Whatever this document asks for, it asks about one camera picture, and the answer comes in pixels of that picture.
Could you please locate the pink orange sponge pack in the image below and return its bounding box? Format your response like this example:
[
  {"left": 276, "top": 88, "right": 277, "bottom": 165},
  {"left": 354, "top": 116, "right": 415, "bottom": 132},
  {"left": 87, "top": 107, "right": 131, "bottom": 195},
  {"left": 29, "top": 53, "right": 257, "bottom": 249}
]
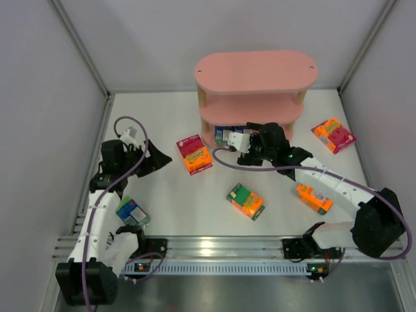
[
  {"left": 311, "top": 118, "right": 356, "bottom": 155},
  {"left": 176, "top": 135, "right": 213, "bottom": 176}
]

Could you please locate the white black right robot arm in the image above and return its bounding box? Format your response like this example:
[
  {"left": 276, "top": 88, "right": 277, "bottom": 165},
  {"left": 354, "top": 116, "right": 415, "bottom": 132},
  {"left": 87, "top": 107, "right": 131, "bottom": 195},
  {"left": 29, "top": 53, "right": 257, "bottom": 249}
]
[{"left": 228, "top": 123, "right": 408, "bottom": 258}]

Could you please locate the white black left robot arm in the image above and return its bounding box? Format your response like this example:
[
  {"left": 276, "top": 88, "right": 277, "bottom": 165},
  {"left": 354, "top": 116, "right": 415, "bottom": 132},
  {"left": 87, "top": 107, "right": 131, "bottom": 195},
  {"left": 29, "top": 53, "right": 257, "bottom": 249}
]
[{"left": 55, "top": 139, "right": 172, "bottom": 311}]

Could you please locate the pink three-tier shelf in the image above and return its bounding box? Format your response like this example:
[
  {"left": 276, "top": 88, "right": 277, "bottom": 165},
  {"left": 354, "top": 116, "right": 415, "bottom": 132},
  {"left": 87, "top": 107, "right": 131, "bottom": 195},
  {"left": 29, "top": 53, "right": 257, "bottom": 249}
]
[{"left": 194, "top": 50, "right": 319, "bottom": 148}]

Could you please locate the green orange sponge pack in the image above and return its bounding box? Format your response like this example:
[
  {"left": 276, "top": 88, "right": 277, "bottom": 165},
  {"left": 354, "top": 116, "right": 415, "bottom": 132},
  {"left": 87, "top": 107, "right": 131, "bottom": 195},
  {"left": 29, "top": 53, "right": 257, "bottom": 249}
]
[{"left": 226, "top": 183, "right": 265, "bottom": 221}]

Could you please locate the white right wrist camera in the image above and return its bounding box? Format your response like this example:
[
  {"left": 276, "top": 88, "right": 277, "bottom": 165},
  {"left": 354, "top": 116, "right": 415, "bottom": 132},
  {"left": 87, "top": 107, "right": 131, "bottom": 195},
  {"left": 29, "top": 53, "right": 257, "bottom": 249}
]
[{"left": 227, "top": 132, "right": 251, "bottom": 153}]

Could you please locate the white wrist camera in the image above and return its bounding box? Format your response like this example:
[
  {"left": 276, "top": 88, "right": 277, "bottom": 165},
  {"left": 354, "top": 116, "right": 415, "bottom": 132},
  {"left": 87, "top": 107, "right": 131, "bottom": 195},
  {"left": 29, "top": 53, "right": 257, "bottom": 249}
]
[
  {"left": 227, "top": 132, "right": 251, "bottom": 153},
  {"left": 119, "top": 126, "right": 141, "bottom": 149}
]

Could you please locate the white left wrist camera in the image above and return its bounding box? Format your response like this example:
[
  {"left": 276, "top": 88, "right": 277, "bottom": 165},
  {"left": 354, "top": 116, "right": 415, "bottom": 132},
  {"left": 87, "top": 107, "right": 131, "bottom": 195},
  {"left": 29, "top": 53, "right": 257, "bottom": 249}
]
[{"left": 119, "top": 126, "right": 141, "bottom": 149}]

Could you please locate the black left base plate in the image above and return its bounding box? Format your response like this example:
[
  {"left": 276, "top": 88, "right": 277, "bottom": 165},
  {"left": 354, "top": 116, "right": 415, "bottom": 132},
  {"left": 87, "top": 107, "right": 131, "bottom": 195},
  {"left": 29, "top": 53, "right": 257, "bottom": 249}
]
[{"left": 144, "top": 238, "right": 168, "bottom": 257}]

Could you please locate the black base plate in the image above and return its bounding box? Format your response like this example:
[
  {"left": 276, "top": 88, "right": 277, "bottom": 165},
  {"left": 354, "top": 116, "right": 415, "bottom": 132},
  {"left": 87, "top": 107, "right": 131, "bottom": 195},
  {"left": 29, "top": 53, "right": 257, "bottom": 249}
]
[
  {"left": 144, "top": 238, "right": 168, "bottom": 257},
  {"left": 282, "top": 238, "right": 341, "bottom": 261}
]

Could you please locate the aluminium mounting rail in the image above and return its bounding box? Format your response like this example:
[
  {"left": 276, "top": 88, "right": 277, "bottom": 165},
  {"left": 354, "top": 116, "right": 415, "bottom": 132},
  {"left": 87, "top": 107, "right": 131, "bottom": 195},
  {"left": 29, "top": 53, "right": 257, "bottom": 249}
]
[{"left": 51, "top": 234, "right": 407, "bottom": 277}]

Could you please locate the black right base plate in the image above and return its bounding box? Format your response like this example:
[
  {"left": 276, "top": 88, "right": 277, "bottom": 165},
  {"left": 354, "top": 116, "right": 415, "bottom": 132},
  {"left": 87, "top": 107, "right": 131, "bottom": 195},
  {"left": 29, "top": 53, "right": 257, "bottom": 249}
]
[{"left": 282, "top": 238, "right": 341, "bottom": 261}]

